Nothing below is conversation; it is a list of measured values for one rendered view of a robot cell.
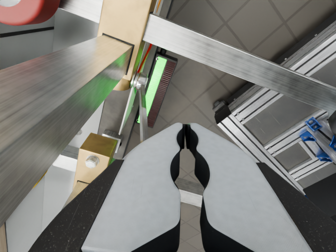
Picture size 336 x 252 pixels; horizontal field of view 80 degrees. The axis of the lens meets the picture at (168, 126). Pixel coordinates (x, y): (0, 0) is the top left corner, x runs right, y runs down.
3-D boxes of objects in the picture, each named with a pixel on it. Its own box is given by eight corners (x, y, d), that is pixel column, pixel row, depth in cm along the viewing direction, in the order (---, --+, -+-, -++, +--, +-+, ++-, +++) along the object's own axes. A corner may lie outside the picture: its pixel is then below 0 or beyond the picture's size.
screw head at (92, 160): (100, 156, 32) (98, 161, 31) (98, 166, 34) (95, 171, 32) (87, 153, 32) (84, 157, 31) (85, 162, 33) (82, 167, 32)
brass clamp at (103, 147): (121, 141, 37) (113, 158, 33) (106, 189, 43) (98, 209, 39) (87, 130, 36) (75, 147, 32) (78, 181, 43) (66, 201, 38)
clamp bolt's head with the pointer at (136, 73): (163, 38, 37) (146, 81, 27) (159, 50, 39) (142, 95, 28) (153, 34, 37) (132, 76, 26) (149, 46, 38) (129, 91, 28)
